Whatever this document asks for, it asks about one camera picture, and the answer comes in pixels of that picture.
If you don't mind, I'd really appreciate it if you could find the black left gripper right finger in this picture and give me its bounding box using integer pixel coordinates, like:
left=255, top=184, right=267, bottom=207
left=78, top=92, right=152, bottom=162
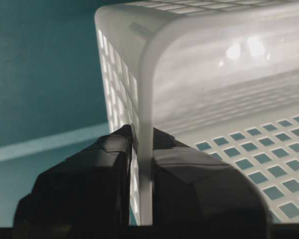
left=153, top=129, right=272, bottom=226

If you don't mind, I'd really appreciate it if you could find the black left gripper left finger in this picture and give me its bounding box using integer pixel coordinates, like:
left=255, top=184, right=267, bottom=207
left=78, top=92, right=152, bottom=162
left=13, top=124, right=133, bottom=227

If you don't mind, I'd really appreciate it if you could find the white perforated plastic basket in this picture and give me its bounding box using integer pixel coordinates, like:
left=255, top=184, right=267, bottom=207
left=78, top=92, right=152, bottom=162
left=94, top=0, right=299, bottom=225

